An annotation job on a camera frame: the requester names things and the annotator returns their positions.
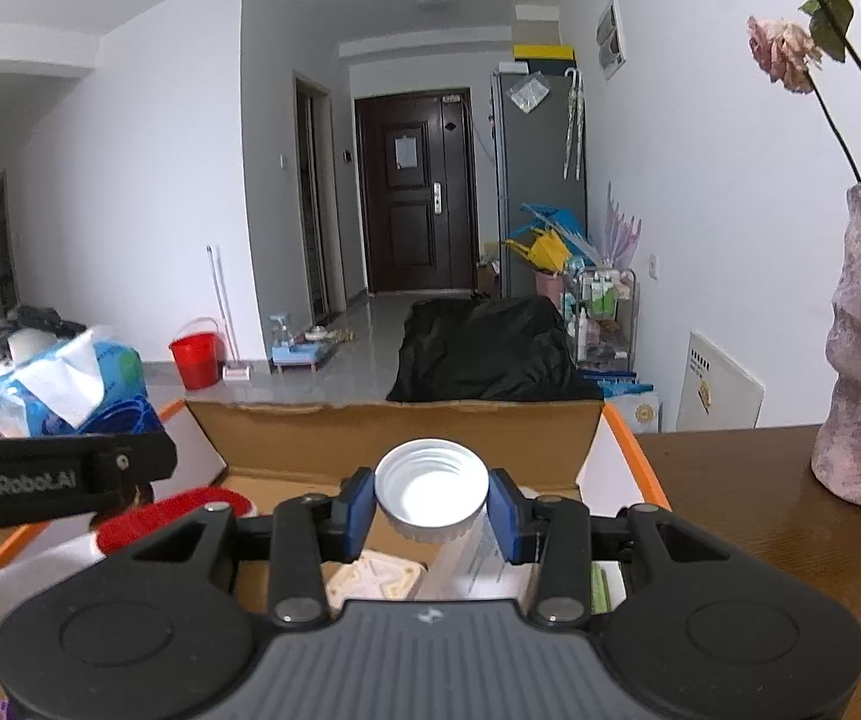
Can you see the white folded umbrella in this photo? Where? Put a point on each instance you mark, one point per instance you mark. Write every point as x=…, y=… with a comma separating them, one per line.
x=575, y=127

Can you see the clear spray bottle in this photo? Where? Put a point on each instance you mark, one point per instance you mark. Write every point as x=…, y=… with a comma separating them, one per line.
x=282, y=334

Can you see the blue and yellow umbrella pile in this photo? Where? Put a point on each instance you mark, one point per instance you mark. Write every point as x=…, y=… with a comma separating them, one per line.
x=546, y=244

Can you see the red bucket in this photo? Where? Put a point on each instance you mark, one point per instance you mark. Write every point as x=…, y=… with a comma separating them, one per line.
x=196, y=360

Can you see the grey refrigerator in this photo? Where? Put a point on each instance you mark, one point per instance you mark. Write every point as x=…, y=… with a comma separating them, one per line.
x=543, y=157

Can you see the clear plastic bottle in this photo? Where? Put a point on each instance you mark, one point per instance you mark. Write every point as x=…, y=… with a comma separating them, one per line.
x=475, y=570

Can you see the blue low stool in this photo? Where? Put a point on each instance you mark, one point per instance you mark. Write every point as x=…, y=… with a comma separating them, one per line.
x=303, y=356

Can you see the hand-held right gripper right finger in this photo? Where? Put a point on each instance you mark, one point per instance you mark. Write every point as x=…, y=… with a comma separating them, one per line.
x=505, y=519

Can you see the white board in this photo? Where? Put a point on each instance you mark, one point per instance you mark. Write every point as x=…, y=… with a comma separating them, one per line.
x=719, y=386

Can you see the clear plastic bag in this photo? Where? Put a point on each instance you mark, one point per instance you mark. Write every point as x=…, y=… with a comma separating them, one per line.
x=529, y=94

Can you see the dark brown entrance door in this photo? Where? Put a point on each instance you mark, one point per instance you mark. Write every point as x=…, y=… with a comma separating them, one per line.
x=411, y=202

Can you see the white plastic bottle cap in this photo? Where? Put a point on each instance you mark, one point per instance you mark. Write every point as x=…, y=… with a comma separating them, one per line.
x=430, y=495

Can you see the green packet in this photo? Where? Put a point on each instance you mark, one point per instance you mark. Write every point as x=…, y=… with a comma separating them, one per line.
x=606, y=589

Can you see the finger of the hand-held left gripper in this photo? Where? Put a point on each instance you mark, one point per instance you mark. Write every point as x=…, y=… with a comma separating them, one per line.
x=141, y=457

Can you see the yellow and black box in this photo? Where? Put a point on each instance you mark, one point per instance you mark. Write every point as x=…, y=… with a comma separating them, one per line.
x=543, y=52

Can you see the white wall panel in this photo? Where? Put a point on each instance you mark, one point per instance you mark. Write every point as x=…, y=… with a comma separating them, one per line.
x=612, y=37

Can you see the blue and white package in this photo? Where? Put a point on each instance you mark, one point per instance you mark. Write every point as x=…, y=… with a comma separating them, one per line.
x=629, y=401

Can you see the purple plastic bottle cap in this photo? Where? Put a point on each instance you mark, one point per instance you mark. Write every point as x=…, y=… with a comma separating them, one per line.
x=6, y=709

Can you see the red and orange cardboard box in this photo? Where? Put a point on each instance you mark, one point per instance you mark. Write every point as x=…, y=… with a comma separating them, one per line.
x=400, y=435

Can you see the pink bin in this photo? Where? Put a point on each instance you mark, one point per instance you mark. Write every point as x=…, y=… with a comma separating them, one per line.
x=550, y=289

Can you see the black bag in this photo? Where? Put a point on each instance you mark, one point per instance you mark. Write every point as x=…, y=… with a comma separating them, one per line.
x=490, y=352

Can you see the cream square plastic piece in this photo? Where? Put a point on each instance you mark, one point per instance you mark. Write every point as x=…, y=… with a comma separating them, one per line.
x=374, y=577

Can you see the white mop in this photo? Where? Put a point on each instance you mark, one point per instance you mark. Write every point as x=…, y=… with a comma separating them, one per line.
x=231, y=367

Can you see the blue tissue pack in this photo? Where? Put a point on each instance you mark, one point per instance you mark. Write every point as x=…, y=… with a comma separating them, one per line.
x=48, y=397

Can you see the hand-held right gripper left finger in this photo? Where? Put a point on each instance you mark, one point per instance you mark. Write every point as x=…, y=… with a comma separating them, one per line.
x=359, y=511

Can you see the metal cart with bottles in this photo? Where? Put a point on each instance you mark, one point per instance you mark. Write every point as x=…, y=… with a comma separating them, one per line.
x=599, y=315

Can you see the dried pink roses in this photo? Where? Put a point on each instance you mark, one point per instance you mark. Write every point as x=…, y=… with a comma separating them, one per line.
x=783, y=49

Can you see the white wall socket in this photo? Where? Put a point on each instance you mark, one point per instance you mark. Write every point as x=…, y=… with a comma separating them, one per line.
x=653, y=266

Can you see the pale purple umbrella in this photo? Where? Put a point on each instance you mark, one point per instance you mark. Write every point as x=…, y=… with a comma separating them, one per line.
x=621, y=232

